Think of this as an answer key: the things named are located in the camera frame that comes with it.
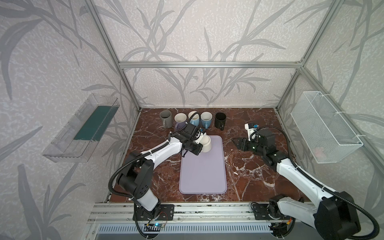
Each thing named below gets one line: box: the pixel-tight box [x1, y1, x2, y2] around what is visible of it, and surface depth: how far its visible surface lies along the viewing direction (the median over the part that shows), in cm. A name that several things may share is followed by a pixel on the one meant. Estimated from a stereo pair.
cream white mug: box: [200, 134, 212, 153], surface depth 89 cm
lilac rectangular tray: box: [179, 135, 227, 194], surface depth 86 cm
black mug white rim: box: [214, 112, 227, 131], surface depth 105 cm
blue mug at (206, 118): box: [200, 111, 213, 130], surface depth 105 cm
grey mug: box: [159, 110, 173, 129], surface depth 105 cm
